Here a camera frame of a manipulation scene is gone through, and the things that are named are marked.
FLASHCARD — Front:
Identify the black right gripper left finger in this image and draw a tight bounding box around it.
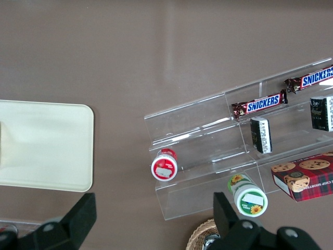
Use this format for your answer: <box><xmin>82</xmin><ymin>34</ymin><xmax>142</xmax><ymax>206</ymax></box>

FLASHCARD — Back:
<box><xmin>33</xmin><ymin>192</ymin><xmax>98</xmax><ymax>250</ymax></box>

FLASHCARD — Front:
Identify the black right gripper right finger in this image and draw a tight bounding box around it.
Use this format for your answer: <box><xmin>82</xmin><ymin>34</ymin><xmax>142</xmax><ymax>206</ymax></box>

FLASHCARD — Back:
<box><xmin>213</xmin><ymin>192</ymin><xmax>276</xmax><ymax>250</ymax></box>

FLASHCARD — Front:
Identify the light oval wicker basket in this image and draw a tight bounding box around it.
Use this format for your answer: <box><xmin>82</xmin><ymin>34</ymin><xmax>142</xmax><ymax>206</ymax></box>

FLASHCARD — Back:
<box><xmin>185</xmin><ymin>218</ymin><xmax>222</xmax><ymax>250</ymax></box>

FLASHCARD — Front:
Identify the beige plastic tray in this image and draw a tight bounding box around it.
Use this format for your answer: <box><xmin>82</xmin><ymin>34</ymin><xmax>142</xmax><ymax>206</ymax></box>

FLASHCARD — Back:
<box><xmin>0</xmin><ymin>99</ymin><xmax>95</xmax><ymax>193</ymax></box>

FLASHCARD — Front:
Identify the aluminium foil container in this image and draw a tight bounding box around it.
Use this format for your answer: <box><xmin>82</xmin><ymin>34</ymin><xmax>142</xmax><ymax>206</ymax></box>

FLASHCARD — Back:
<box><xmin>203</xmin><ymin>233</ymin><xmax>222</xmax><ymax>250</ymax></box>

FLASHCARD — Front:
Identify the green lid yoghurt bottle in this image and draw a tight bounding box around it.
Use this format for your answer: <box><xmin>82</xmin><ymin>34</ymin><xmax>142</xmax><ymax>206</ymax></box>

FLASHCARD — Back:
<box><xmin>227</xmin><ymin>173</ymin><xmax>269</xmax><ymax>217</ymax></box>

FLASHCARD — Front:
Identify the clear acrylic bottle rack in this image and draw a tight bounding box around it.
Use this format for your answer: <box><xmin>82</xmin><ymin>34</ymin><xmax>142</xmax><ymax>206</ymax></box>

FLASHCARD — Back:
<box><xmin>0</xmin><ymin>219</ymin><xmax>44</xmax><ymax>236</ymax></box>

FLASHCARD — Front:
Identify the red cola bottle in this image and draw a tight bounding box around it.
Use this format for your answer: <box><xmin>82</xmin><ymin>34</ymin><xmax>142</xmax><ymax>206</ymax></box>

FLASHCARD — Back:
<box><xmin>0</xmin><ymin>223</ymin><xmax>18</xmax><ymax>235</ymax></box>

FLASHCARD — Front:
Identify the clear acrylic stepped shelf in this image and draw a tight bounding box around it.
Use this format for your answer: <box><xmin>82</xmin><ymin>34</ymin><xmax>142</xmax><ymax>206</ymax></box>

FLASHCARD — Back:
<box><xmin>143</xmin><ymin>57</ymin><xmax>333</xmax><ymax>222</ymax></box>

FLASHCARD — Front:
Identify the red lid yoghurt bottle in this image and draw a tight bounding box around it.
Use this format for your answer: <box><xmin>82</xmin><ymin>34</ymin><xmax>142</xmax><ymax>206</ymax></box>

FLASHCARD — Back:
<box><xmin>151</xmin><ymin>148</ymin><xmax>179</xmax><ymax>181</ymax></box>

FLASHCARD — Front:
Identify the red tartan cookie box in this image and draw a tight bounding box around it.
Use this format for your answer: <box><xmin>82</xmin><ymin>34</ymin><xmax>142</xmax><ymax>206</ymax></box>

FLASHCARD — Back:
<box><xmin>270</xmin><ymin>151</ymin><xmax>333</xmax><ymax>203</ymax></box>

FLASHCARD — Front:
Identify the small black carton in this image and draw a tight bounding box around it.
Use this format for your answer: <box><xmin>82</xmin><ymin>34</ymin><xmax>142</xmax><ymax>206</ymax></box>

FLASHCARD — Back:
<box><xmin>309</xmin><ymin>95</ymin><xmax>333</xmax><ymax>132</ymax></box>
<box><xmin>250</xmin><ymin>117</ymin><xmax>274</xmax><ymax>155</ymax></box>

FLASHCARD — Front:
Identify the Snickers chocolate bar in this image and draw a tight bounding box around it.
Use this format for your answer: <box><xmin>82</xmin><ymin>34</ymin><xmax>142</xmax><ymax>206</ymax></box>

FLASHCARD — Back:
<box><xmin>284</xmin><ymin>64</ymin><xmax>333</xmax><ymax>94</ymax></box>
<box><xmin>231</xmin><ymin>89</ymin><xmax>289</xmax><ymax>120</ymax></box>

